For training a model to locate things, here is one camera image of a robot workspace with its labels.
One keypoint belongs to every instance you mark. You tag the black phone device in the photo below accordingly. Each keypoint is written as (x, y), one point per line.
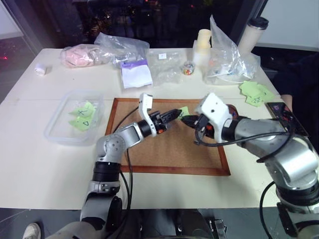
(286, 117)

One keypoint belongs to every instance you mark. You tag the metal bracket under table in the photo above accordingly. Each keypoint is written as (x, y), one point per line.
(217, 227)

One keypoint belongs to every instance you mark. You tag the stacked cream plastic cups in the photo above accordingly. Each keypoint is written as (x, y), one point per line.
(202, 47)

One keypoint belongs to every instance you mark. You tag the person's bare hand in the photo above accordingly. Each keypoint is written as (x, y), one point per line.
(287, 102)

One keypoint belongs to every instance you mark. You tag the bag of pink items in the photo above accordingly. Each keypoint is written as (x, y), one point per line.
(77, 56)

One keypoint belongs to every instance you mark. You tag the green note with triangle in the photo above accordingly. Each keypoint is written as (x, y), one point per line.
(82, 124)

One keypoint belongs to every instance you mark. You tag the crumpled clear plastic bag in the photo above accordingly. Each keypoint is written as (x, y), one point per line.
(119, 47)

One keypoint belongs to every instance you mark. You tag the white shoe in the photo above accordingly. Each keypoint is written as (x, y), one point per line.
(32, 231)

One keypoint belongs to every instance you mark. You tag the small green sticky note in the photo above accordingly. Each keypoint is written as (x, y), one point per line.
(185, 111)

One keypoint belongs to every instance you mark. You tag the green note with cross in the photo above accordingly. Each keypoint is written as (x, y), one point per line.
(83, 110)

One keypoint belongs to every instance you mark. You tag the flat clear labelled bag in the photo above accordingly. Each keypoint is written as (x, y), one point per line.
(165, 64)

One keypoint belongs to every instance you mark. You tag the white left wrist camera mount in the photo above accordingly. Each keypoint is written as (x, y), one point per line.
(145, 102)

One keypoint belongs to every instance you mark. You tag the purple-topped white zip bag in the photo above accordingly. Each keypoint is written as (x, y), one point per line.
(135, 74)

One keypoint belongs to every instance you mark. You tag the green note with scribble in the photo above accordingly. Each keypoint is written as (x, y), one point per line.
(266, 92)

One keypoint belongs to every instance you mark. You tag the small jar of colourful pushpins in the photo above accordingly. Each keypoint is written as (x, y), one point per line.
(189, 69)

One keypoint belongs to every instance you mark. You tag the white tape roll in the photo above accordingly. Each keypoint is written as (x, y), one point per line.
(40, 69)

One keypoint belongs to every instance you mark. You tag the grey robot torso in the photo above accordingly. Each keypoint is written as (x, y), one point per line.
(82, 230)

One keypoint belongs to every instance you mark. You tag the tall clear plastic bag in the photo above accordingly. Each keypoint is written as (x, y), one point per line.
(229, 54)

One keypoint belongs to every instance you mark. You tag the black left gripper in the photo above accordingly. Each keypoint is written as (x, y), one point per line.
(158, 122)

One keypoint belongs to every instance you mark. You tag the person in dark clothing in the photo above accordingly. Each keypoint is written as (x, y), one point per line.
(299, 74)

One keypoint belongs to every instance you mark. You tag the dark brown pushpin tray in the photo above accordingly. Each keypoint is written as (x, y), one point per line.
(234, 110)

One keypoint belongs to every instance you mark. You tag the plain green sticky note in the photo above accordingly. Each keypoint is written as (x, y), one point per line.
(249, 87)

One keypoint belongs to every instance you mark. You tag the cream tumbler with black lid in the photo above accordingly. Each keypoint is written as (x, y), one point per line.
(251, 35)

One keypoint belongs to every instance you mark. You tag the wood-framed cork board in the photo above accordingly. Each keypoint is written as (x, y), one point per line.
(172, 149)

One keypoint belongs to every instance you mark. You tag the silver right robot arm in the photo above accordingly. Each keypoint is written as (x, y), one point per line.
(286, 159)

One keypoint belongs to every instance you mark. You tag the clear plastic box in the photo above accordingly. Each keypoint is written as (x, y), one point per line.
(59, 134)

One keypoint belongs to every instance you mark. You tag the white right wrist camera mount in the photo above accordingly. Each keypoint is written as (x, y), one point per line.
(213, 108)

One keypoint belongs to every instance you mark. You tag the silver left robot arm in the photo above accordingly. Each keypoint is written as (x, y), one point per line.
(112, 145)

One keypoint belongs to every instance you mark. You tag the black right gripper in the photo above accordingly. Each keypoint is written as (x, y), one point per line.
(205, 129)

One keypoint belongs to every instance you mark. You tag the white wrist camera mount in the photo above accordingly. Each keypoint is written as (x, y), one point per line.
(145, 102)
(213, 108)

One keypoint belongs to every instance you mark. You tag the dark rounded robot base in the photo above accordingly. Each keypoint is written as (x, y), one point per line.
(172, 224)

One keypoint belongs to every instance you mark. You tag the green note with writing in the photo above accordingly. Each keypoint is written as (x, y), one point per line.
(255, 100)

